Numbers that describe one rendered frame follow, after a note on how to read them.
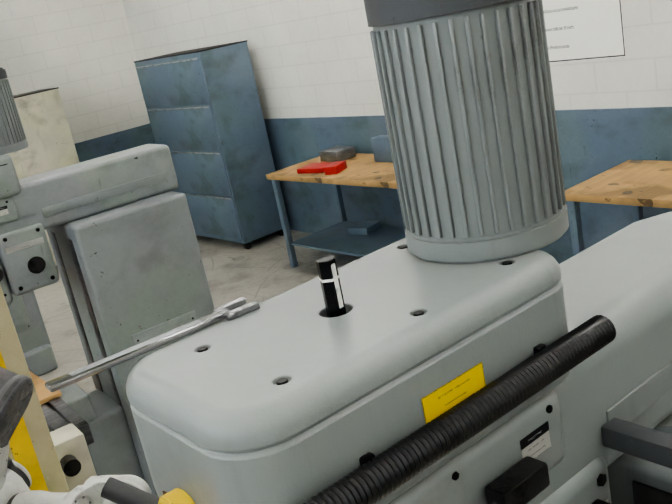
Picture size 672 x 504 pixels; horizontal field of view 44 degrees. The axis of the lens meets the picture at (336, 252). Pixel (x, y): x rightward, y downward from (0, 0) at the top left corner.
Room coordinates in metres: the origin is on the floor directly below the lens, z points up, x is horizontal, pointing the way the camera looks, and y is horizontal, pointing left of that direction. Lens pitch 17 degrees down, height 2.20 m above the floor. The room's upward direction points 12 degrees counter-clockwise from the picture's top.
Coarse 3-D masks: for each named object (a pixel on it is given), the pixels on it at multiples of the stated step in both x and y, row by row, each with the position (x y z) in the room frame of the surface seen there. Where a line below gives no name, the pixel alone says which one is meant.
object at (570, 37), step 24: (552, 0) 5.57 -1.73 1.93; (576, 0) 5.42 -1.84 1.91; (600, 0) 5.28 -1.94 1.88; (552, 24) 5.59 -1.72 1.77; (576, 24) 5.44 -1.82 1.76; (600, 24) 5.30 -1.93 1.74; (552, 48) 5.61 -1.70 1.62; (576, 48) 5.45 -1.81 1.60; (600, 48) 5.31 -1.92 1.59; (624, 48) 5.17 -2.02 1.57
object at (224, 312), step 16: (224, 304) 0.91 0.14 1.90; (240, 304) 0.91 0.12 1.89; (256, 304) 0.89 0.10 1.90; (208, 320) 0.87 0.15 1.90; (160, 336) 0.84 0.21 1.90; (176, 336) 0.84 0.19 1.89; (128, 352) 0.82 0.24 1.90; (144, 352) 0.82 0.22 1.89; (80, 368) 0.80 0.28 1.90; (96, 368) 0.79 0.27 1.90; (48, 384) 0.77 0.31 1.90; (64, 384) 0.77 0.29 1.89
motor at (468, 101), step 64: (384, 0) 0.93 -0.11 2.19; (448, 0) 0.89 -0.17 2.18; (512, 0) 0.89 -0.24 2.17; (384, 64) 0.95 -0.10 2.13; (448, 64) 0.89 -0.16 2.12; (512, 64) 0.90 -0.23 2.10; (448, 128) 0.89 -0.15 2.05; (512, 128) 0.89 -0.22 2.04; (448, 192) 0.90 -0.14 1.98; (512, 192) 0.89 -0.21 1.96; (448, 256) 0.90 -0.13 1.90; (512, 256) 0.89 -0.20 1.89
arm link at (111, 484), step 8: (112, 480) 1.18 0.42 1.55; (104, 488) 1.17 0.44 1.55; (112, 488) 1.17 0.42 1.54; (120, 488) 1.17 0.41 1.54; (128, 488) 1.17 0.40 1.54; (136, 488) 1.18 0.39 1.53; (104, 496) 1.17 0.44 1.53; (112, 496) 1.16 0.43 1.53; (120, 496) 1.16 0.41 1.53; (128, 496) 1.16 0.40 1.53; (136, 496) 1.16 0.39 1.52; (144, 496) 1.17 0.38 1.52; (152, 496) 1.17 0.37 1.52
